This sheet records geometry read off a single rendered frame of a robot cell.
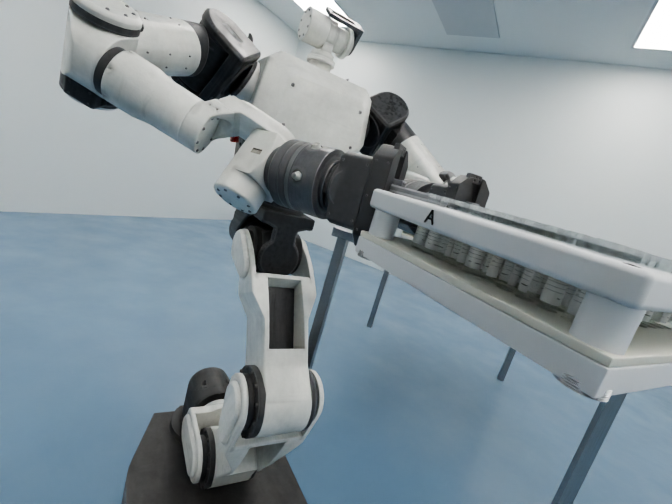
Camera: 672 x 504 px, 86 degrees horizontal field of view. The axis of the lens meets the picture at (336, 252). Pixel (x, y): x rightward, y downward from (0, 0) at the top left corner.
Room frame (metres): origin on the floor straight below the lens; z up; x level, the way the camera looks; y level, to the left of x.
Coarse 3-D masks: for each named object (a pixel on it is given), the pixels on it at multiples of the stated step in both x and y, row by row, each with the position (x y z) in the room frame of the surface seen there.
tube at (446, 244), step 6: (456, 204) 0.33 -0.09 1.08; (462, 204) 0.33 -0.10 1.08; (456, 210) 0.33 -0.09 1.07; (462, 210) 0.33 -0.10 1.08; (444, 240) 0.33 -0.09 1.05; (450, 240) 0.33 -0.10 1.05; (438, 246) 0.34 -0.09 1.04; (444, 246) 0.33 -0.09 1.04; (450, 246) 0.33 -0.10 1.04; (438, 252) 0.34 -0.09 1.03; (444, 252) 0.33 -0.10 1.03; (450, 252) 0.33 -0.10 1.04; (438, 258) 0.33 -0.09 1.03; (444, 258) 0.33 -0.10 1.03
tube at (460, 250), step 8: (472, 208) 0.32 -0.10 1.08; (480, 208) 0.32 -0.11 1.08; (472, 216) 0.32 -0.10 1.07; (480, 216) 0.32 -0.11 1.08; (456, 240) 0.32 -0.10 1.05; (456, 248) 0.32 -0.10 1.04; (464, 248) 0.32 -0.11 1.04; (456, 256) 0.32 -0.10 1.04; (464, 256) 0.32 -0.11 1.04; (456, 264) 0.32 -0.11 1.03
